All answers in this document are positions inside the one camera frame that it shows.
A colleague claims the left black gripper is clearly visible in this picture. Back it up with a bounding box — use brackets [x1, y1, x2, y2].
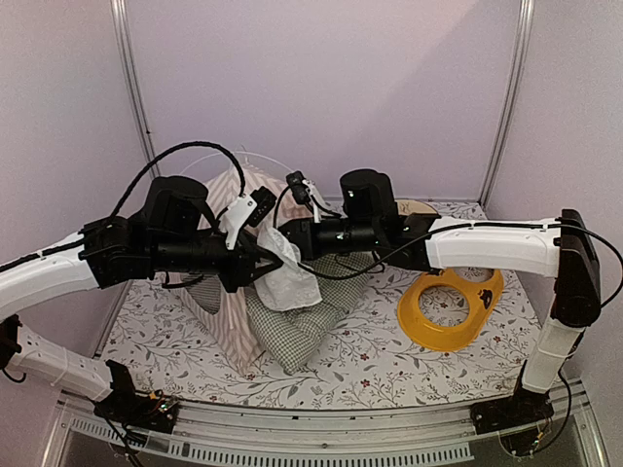
[150, 229, 284, 293]

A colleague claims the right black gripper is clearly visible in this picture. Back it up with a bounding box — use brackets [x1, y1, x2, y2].
[262, 218, 380, 263]

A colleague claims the pink striped pet tent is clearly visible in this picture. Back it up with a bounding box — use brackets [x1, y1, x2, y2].
[175, 161, 322, 374]

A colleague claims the green checkered cushion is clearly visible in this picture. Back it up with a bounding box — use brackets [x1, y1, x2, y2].
[187, 252, 385, 376]

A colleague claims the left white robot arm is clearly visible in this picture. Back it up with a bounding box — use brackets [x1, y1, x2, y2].
[1, 176, 282, 422]

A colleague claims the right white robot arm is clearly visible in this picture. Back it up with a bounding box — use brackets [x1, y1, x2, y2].
[278, 169, 602, 424]

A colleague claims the beige bowl behind cushion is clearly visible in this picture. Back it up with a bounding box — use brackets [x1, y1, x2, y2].
[396, 199, 438, 216]

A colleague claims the floral table mat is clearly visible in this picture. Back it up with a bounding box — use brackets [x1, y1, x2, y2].
[103, 254, 539, 410]

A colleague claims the yellow bowl stand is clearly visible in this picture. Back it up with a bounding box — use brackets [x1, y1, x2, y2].
[397, 268, 504, 352]

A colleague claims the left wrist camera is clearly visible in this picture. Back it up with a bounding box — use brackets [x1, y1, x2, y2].
[218, 186, 276, 250]

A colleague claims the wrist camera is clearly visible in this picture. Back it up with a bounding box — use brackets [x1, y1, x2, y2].
[286, 170, 325, 223]
[218, 186, 276, 250]

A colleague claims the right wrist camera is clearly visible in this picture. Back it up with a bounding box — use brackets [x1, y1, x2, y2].
[286, 170, 325, 223]

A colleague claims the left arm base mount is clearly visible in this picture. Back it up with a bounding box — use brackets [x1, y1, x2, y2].
[93, 360, 179, 434]

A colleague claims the front aluminium rail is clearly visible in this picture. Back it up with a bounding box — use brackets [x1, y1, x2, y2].
[43, 380, 611, 466]

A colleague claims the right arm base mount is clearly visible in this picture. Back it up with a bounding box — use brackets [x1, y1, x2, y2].
[470, 382, 554, 434]

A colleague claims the right aluminium frame post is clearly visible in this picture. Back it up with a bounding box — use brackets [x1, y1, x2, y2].
[478, 0, 534, 210]

